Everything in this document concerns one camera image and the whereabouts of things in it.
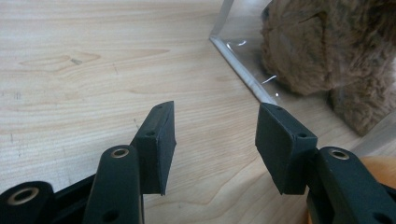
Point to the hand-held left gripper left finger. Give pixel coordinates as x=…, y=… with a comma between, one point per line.
x=157, y=149

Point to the brown teddy bear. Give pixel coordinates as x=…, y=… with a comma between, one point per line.
x=311, y=46

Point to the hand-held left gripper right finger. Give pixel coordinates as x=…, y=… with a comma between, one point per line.
x=280, y=149

